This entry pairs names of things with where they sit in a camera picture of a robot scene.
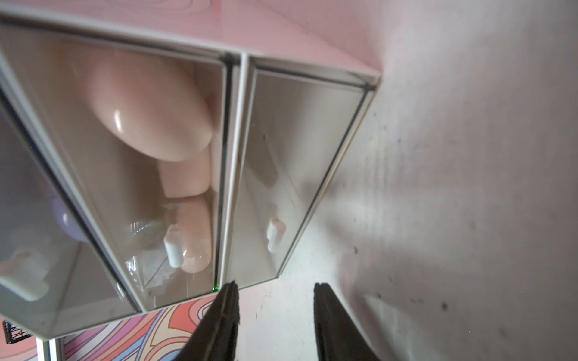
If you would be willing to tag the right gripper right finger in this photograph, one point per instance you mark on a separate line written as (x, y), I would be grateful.
(336, 335)

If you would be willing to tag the white drawer cabinet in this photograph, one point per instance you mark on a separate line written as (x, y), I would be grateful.
(242, 34)

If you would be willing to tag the clear top drawer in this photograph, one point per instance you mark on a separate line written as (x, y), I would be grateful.
(51, 285)

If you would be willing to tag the pink earphone case front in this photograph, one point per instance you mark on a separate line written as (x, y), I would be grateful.
(148, 102)

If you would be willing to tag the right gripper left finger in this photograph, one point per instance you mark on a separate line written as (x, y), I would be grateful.
(216, 336)

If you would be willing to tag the pink earphone case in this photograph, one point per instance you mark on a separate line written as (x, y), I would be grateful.
(148, 102)
(191, 177)
(194, 221)

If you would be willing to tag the purple earphone case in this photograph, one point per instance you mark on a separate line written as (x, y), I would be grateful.
(65, 220)

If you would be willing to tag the clear bottom drawer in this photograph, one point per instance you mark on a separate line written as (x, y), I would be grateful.
(295, 127)

